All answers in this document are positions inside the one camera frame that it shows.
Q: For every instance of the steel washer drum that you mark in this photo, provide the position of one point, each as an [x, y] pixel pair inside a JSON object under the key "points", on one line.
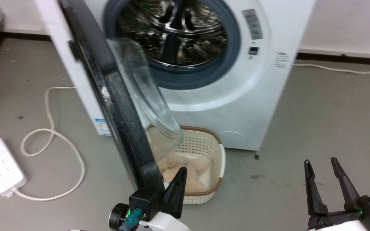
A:
{"points": [[178, 35]]}

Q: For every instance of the black door lock socket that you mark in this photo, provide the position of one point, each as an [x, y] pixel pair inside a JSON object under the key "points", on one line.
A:
{"points": [[253, 50]]}

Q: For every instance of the beige cloth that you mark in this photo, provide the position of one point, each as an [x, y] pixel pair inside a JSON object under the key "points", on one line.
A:
{"points": [[198, 166]]}

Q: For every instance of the white front-load washing machine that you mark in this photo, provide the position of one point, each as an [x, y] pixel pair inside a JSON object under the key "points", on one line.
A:
{"points": [[268, 96]]}

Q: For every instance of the white power strip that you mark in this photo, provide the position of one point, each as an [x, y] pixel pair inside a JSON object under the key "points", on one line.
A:
{"points": [[0, 166]]}

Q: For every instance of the white brown-rimmed laundry basket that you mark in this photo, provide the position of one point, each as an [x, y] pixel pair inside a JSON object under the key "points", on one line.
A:
{"points": [[218, 166]]}

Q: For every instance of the grey instruction label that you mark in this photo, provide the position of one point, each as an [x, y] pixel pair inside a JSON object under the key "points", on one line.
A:
{"points": [[252, 24]]}

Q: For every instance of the grey-blue rubber door gasket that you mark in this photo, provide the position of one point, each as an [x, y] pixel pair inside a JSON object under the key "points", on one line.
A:
{"points": [[233, 38]]}

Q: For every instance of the black door hinge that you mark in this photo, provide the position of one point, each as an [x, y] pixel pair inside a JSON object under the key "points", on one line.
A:
{"points": [[74, 50]]}

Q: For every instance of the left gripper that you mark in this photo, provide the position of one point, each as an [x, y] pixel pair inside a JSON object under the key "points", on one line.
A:
{"points": [[146, 202]]}

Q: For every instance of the black-rimmed glass washer door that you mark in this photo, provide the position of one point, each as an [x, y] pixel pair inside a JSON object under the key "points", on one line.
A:
{"points": [[130, 128]]}

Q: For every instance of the blue white energy sticker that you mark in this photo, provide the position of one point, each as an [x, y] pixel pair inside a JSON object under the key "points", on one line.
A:
{"points": [[101, 126]]}

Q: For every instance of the round white filter cover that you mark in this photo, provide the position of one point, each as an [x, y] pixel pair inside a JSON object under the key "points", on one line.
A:
{"points": [[233, 139]]}

